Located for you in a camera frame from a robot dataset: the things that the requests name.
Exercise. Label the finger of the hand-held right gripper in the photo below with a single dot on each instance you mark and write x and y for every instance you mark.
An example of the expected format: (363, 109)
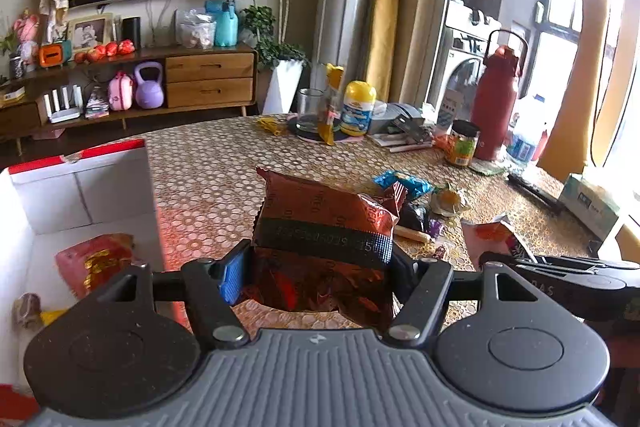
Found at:
(575, 267)

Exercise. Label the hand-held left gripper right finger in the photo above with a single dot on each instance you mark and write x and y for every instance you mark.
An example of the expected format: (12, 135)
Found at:
(435, 277)

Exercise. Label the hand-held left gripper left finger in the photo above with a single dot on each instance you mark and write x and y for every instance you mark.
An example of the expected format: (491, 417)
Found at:
(232, 267)

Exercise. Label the sausage stick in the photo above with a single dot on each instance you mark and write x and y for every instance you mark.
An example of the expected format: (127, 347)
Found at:
(412, 234)

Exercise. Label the purple candy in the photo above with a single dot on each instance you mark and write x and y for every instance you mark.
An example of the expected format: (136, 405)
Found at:
(434, 228)

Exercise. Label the dark purple snack packet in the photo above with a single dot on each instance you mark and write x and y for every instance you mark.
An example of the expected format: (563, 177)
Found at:
(412, 217)

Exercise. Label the white red print snack packet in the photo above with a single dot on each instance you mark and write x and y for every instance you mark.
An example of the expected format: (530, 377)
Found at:
(492, 234)

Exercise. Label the clear orange pastry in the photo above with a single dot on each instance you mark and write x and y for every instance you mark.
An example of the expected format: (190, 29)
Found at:
(449, 202)

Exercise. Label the blue snack packet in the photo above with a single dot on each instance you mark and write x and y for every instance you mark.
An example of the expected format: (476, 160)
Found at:
(405, 184)

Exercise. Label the dark red foil snack bag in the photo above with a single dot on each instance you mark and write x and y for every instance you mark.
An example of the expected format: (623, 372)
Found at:
(320, 217)

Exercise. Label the red orange chips bag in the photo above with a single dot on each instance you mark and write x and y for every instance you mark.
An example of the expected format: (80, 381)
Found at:
(95, 259)

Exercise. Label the red and white box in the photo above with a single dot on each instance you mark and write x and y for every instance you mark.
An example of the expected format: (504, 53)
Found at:
(90, 202)

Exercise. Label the small yellow snack packet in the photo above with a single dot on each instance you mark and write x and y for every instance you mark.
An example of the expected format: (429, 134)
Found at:
(52, 316)

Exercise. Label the tissue box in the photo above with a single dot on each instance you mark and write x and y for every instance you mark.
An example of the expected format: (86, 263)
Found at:
(590, 207)

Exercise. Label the black remote control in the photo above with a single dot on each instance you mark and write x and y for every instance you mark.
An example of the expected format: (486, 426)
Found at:
(535, 192)

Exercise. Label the green coaster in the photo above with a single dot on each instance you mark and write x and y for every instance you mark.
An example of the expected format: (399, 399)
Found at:
(482, 167)

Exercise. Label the glass jar black lid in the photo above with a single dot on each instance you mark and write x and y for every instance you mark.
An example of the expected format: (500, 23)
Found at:
(462, 147)

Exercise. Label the clear water bottle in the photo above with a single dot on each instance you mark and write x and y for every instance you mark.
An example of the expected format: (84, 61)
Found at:
(525, 137)

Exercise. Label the small yellow wrapper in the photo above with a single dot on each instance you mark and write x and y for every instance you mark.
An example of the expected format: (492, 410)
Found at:
(270, 125)

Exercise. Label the stack of papers and books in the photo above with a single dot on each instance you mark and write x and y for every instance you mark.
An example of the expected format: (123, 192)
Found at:
(400, 124)

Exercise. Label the drinking glass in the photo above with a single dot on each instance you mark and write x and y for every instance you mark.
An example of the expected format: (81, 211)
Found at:
(310, 109)

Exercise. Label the red thermos bottle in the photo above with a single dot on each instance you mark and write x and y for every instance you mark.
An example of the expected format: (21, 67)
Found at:
(495, 107)

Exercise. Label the yellow lid vitamin bottle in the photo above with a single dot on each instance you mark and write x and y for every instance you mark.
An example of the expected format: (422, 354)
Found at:
(358, 109)

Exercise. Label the wooden TV cabinet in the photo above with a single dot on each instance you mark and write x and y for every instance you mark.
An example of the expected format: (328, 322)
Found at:
(210, 79)

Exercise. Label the tall yellow snack packet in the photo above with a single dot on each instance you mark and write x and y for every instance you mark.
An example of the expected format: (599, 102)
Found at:
(331, 102)

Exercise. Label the yellow giraffe figure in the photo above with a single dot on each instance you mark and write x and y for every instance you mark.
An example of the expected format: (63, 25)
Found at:
(580, 72)

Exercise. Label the purple kettlebell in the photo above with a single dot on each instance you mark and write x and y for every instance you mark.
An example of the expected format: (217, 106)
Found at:
(149, 89)

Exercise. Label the white washing machine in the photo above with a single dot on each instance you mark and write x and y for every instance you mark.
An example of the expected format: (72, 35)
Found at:
(462, 52)

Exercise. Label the white router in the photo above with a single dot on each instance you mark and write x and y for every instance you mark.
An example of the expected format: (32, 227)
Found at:
(62, 104)

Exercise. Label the clear plastic bag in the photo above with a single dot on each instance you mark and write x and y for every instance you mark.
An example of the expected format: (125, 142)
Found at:
(195, 32)

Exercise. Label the teal bottle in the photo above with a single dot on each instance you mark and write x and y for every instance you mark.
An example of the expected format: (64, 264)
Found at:
(226, 24)

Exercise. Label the row of red apple ornaments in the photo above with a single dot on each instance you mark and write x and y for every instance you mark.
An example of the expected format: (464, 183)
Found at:
(107, 51)

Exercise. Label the black speaker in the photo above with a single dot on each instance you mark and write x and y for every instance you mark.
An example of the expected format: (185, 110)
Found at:
(131, 32)

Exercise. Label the yellow curtain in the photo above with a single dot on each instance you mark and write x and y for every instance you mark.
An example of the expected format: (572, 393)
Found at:
(392, 7)

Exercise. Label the orange radio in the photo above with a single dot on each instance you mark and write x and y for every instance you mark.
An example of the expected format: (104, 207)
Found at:
(54, 55)

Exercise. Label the pink flower bouquet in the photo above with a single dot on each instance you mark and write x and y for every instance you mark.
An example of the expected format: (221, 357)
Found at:
(26, 32)

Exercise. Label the photo frame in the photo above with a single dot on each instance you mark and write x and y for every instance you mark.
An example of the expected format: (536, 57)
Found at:
(90, 33)

